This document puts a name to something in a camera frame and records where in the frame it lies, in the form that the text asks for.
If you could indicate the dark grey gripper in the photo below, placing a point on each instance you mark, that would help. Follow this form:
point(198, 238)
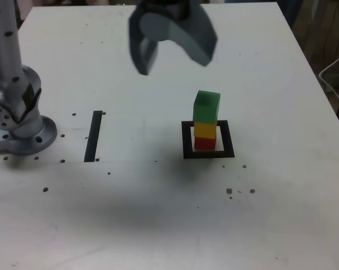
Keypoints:
point(172, 8)

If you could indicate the green cube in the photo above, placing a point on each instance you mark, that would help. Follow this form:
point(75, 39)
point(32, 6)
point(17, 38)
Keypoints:
point(206, 109)

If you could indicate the yellow cube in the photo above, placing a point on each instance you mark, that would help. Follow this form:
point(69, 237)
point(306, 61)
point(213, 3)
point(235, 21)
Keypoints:
point(204, 130)

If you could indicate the red cube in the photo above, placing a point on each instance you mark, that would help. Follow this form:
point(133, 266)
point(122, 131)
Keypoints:
point(204, 143)

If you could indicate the black tape square outline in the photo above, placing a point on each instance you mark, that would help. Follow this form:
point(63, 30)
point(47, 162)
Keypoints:
point(230, 140)

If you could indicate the black tape strip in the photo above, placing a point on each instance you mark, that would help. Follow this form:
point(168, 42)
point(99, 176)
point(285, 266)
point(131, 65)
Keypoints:
point(93, 137)

